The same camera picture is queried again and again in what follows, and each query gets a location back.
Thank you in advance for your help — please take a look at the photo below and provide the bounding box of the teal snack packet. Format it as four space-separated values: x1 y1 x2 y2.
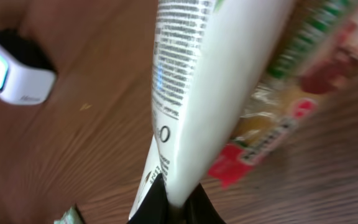
53 207 85 224

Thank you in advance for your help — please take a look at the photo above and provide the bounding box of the white barcode scanner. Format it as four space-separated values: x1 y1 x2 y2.
0 30 57 105

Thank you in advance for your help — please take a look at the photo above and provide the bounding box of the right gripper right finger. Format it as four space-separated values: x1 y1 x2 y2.
185 184 226 224

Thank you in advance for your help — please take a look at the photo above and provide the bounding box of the white cosmetic tube gold cap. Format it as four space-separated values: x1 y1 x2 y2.
129 0 295 220

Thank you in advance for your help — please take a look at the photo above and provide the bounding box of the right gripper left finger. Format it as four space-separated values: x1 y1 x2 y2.
127 174 168 224

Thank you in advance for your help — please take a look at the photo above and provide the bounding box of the red orange pasta package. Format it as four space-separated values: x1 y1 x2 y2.
208 1 358 187

